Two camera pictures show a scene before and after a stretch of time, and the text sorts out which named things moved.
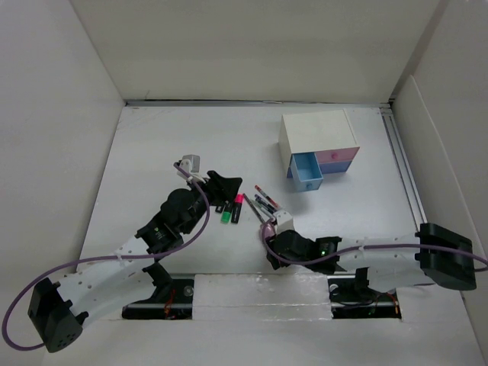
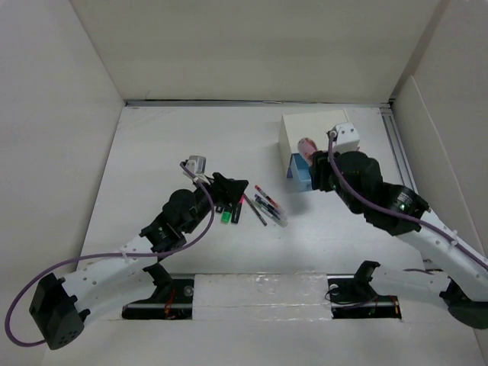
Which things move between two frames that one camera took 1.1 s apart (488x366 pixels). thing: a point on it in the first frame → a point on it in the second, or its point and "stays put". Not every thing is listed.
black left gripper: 220,189 stays put
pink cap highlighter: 239,202 stays put
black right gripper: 274,260 → 320,166
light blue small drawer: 306,171 stays put
